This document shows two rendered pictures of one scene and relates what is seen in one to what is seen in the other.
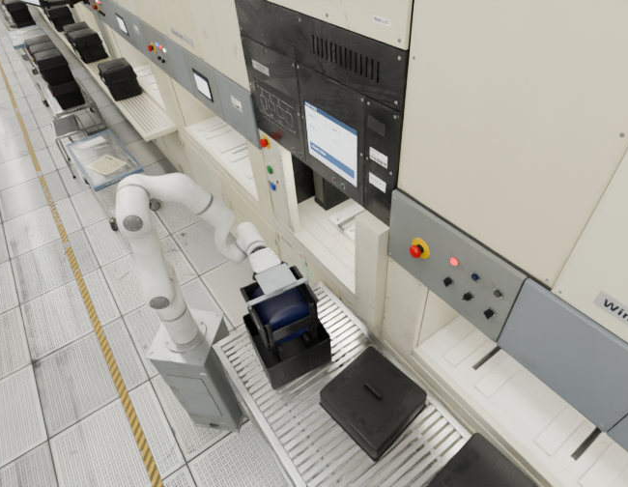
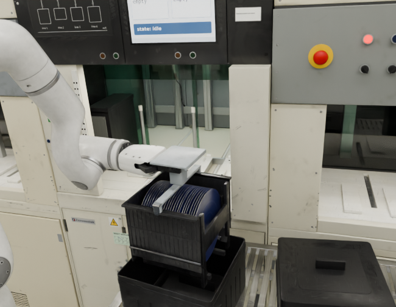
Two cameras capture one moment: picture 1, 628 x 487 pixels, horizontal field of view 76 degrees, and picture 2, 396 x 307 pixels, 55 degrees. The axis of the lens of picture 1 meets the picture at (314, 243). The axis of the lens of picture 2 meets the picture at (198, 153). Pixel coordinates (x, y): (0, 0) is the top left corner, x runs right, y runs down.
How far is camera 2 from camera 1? 1.01 m
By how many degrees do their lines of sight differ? 40
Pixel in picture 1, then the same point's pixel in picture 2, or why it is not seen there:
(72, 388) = not seen: outside the picture
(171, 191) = (8, 38)
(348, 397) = (315, 285)
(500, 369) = (391, 197)
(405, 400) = (361, 256)
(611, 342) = not seen: outside the picture
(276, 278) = (180, 155)
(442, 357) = (345, 211)
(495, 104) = not seen: outside the picture
